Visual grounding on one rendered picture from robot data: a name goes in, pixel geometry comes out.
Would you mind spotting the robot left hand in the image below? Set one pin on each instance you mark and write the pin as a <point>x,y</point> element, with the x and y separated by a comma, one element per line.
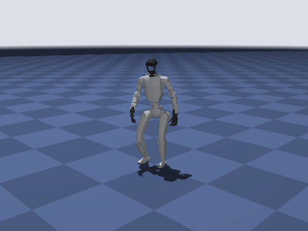
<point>174,119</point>

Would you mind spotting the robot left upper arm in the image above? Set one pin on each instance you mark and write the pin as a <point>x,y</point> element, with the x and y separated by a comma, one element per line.
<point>166,81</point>

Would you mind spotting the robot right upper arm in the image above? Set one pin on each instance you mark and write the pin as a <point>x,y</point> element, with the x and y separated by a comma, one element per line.
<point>139,87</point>

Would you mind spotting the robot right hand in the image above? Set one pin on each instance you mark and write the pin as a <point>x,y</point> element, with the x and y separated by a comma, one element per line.
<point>132,115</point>

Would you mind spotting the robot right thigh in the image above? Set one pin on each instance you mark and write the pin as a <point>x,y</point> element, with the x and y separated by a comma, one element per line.
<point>142,125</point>

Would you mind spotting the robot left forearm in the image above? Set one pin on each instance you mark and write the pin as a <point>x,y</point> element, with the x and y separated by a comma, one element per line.
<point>174,103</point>

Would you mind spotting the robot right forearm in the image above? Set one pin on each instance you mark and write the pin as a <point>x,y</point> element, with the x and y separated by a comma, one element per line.
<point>134,102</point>

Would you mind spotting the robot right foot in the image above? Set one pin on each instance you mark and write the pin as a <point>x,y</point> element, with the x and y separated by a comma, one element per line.
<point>144,160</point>

